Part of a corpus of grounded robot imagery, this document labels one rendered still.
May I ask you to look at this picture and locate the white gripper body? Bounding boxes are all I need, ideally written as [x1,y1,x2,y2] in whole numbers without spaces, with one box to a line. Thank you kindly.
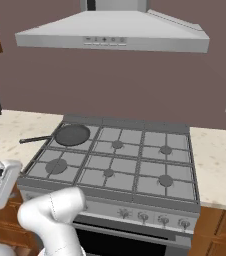
[0,159,23,211]

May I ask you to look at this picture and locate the grey gas stove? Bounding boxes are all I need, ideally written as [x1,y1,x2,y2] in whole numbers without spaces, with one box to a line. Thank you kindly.
[16,114,202,256]

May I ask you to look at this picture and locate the silver stove knob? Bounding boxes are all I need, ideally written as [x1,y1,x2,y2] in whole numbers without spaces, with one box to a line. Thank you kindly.
[156,213,172,228]
[117,207,133,220]
[177,217,192,232]
[136,211,151,225]

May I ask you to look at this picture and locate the brown wooden base cupboard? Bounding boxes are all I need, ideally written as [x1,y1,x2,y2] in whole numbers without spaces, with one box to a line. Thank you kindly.
[0,182,41,256]
[187,205,226,256]

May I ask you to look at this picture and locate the black frying pan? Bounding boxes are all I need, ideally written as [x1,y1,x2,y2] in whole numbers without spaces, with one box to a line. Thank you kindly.
[19,123,92,147]

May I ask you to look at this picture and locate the black glass oven door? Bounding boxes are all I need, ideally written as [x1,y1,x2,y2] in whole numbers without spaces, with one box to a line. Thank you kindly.
[72,216,193,256]

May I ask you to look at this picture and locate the silver range hood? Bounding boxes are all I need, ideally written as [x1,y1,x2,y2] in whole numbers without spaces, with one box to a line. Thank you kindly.
[14,0,211,54]

